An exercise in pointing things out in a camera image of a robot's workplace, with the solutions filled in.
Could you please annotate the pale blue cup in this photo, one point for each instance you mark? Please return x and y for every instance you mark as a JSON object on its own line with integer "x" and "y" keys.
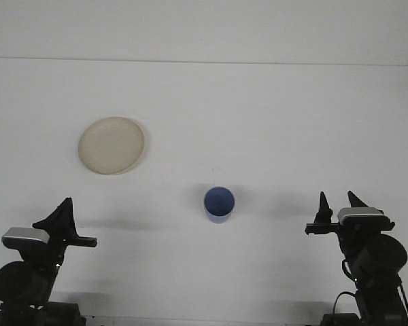
{"x": 219, "y": 205}

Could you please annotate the pale round plate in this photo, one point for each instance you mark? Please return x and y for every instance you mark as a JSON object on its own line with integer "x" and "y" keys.
{"x": 112, "y": 146}

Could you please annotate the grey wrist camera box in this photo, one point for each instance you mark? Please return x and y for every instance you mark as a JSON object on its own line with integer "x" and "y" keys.
{"x": 24, "y": 234}
{"x": 358, "y": 213}

